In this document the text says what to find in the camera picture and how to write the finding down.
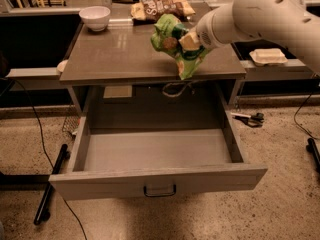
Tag brown snack bag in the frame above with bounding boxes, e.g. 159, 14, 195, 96
131, 0, 195, 22

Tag green rice chip bag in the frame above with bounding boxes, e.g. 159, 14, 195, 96
151, 14, 209, 80

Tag black base bar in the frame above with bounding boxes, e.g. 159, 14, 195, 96
306, 138, 320, 172
33, 144, 69, 226

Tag white bowl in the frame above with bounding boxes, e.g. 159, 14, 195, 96
79, 6, 111, 32

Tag white takeout container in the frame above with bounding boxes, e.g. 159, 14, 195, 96
249, 48, 288, 66

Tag black scissors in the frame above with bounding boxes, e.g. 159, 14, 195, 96
231, 112, 264, 128

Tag grey open drawer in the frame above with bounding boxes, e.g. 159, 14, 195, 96
50, 113, 267, 200

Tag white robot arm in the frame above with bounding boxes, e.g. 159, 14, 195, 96
179, 0, 320, 74

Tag black drawer handle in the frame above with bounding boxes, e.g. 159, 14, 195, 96
143, 184, 177, 198

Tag black floor cable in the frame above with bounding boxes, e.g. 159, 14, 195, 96
0, 77, 88, 240

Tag black base bar left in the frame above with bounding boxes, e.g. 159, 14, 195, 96
33, 144, 69, 226

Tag black base bar right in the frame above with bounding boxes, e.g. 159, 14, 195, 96
306, 138, 320, 172

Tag grey counter cabinet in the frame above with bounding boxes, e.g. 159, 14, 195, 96
59, 2, 248, 118

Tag coiled rope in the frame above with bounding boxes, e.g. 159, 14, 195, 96
161, 80, 201, 99

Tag wire mesh basket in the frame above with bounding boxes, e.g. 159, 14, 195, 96
62, 106, 80, 136

